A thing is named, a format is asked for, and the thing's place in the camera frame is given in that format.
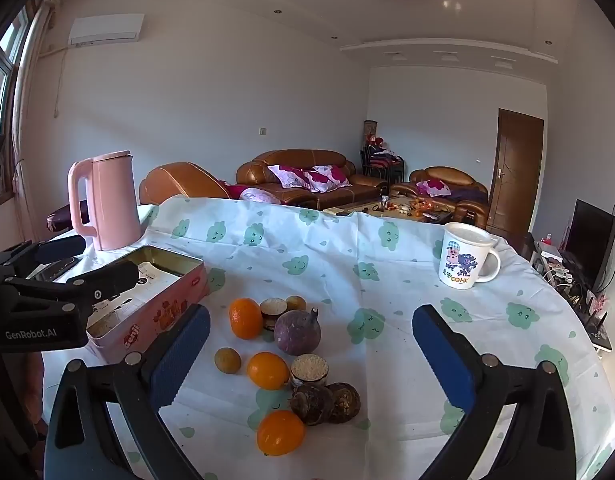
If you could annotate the brown leather armchair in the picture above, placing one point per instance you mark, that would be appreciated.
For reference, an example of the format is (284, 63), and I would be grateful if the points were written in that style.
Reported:
(180, 182)

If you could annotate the brown leather loveseat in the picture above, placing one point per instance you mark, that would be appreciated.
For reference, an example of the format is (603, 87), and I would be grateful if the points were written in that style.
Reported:
(440, 174)

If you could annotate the pink tin box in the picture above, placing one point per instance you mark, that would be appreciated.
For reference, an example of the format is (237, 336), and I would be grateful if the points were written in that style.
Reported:
(157, 310)

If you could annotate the white cartoon print mug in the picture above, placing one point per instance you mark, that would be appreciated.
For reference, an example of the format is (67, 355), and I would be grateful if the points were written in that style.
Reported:
(462, 257)

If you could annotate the white wall air conditioner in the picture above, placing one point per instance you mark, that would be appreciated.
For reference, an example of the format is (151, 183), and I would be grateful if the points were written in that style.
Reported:
(104, 29)

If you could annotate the white cloud print tablecloth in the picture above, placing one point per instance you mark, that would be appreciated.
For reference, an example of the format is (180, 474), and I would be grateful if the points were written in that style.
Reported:
(337, 260)

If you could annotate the cluttered television stand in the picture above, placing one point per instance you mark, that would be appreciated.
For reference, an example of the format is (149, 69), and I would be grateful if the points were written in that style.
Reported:
(575, 285)

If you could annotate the light curtain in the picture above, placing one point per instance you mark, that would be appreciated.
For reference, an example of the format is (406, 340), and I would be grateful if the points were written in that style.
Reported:
(29, 110)

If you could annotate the dark stool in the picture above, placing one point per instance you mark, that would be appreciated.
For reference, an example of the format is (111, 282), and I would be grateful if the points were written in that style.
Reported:
(62, 217)

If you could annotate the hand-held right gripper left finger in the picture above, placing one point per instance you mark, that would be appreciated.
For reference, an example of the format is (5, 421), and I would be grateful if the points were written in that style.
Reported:
(183, 352)

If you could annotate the window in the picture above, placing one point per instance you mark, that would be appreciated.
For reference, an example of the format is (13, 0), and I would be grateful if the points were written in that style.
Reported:
(2, 75)

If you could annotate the tall brown vase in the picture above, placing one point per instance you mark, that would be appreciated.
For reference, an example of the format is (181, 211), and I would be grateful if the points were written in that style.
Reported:
(370, 132)

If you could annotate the purple blanket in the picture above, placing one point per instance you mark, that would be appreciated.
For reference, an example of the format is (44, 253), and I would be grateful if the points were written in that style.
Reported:
(470, 195)

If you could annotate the purple round fruit with stem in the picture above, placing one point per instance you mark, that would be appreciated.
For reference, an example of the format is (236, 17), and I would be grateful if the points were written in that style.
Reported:
(297, 332)

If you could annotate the stacked dark chairs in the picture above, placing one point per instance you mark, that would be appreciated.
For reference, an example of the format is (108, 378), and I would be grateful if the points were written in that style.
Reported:
(382, 162)

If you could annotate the pink electric kettle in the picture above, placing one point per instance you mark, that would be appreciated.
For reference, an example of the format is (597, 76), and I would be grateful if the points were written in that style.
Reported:
(114, 200)

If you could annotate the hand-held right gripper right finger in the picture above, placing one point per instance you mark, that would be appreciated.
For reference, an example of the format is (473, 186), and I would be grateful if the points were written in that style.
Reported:
(440, 352)

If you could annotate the orange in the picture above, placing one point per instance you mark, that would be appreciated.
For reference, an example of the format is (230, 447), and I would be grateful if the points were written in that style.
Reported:
(246, 318)
(268, 370)
(281, 432)

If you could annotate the person's left forearm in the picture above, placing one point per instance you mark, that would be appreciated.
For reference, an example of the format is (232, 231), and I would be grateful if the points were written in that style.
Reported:
(31, 395)

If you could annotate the cluttered coffee table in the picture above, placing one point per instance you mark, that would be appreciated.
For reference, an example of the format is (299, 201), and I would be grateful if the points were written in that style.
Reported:
(387, 208)

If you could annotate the pink floral pillow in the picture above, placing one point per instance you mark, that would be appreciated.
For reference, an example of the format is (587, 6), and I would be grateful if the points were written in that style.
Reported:
(327, 179)
(290, 177)
(433, 188)

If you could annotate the brown wooden door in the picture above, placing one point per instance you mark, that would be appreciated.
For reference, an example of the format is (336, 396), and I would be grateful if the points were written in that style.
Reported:
(515, 175)

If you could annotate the black television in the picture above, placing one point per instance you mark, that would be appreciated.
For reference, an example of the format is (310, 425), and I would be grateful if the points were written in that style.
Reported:
(590, 240)

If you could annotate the small brown longan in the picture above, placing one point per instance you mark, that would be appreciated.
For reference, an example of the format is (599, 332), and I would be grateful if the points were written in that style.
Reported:
(296, 303)
(227, 361)

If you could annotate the brown leather three-seat sofa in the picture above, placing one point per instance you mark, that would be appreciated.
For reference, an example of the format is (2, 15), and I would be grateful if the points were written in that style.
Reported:
(372, 182)

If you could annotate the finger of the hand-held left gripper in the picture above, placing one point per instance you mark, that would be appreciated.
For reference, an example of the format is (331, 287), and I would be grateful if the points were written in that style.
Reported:
(104, 280)
(47, 255)

